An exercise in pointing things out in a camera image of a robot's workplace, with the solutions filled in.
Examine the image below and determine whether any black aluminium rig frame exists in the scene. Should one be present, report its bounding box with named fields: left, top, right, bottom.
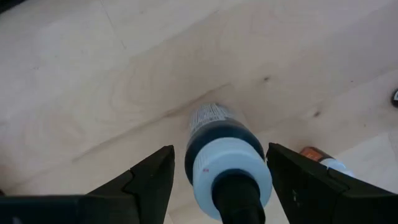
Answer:
left=0, top=0, right=28, bottom=15

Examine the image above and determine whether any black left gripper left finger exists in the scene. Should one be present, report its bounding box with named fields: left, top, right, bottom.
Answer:
left=0, top=144, right=175, bottom=224

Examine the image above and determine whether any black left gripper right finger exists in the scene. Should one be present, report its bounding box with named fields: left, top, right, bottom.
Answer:
left=266, top=142, right=398, bottom=224

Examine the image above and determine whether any large dark food coloring bottle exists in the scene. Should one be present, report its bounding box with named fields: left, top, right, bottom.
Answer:
left=184, top=102, right=274, bottom=224

